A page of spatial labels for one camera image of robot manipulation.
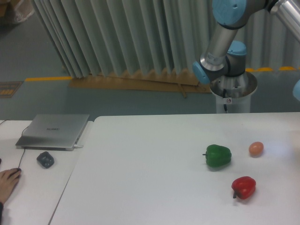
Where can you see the person hand on mouse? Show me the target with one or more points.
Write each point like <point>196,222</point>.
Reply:
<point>6,184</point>

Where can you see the dark sleeved forearm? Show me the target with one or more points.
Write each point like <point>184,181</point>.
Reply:
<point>1,211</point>

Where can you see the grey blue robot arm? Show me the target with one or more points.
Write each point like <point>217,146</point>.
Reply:
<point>223,65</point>

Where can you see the small black plastic tray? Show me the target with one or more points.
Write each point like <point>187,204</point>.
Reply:
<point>45,159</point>

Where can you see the silver closed laptop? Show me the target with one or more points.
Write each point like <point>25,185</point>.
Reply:
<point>53,131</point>

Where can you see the grey green curtain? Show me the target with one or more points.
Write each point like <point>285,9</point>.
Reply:
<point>104,36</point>

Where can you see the flat brown cardboard sheet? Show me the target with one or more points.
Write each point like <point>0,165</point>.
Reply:
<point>184,82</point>

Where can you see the green bell pepper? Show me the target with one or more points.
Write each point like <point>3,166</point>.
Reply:
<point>217,156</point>

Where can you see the red bell pepper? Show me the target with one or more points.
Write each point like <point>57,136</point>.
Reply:
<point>243,187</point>

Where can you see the brown egg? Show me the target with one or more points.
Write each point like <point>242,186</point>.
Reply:
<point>256,149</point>

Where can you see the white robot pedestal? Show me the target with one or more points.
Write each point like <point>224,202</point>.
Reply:
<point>233,94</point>

